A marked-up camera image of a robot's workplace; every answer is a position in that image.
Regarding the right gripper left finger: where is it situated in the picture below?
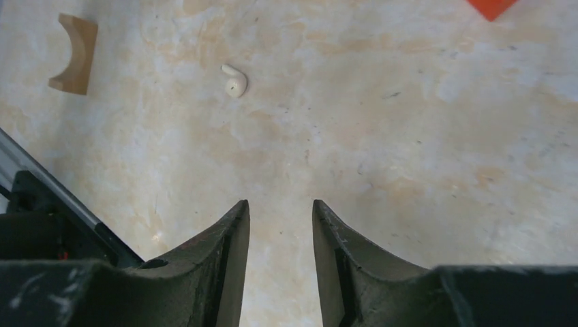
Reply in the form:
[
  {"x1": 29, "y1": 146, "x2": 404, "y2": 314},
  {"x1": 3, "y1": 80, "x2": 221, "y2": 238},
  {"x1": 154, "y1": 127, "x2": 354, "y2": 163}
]
[{"x1": 1, "y1": 200, "x2": 250, "y2": 326}]

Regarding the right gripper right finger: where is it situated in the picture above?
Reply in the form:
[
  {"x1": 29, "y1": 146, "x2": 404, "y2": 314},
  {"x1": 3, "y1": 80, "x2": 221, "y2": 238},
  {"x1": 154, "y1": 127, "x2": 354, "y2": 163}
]
[{"x1": 312, "y1": 200, "x2": 577, "y2": 326}]

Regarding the orange-red small cube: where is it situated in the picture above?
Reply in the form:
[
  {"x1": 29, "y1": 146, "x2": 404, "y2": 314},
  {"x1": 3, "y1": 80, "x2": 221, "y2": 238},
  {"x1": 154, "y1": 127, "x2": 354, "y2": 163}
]
[{"x1": 467, "y1": 0, "x2": 517, "y2": 22}]

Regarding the wooden arch block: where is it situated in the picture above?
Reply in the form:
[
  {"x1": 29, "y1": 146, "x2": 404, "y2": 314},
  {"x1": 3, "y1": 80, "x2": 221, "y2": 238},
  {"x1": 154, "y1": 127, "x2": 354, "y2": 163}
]
[{"x1": 48, "y1": 13, "x2": 98, "y2": 95}]

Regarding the small beige earbud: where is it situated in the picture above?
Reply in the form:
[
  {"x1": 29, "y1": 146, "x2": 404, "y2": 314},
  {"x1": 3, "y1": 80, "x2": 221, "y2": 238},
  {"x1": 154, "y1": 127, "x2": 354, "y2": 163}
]
[{"x1": 221, "y1": 64, "x2": 248, "y2": 98}]

